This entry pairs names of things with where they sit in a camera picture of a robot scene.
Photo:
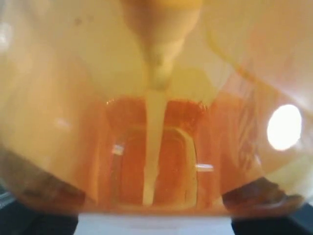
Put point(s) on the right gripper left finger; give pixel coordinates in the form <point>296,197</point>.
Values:
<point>33,201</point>

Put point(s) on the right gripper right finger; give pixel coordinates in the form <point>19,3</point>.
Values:
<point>262,208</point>

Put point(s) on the orange dish soap bottle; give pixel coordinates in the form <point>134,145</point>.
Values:
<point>159,106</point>

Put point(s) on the white rectangular plastic tray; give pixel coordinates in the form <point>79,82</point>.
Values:
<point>96,224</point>

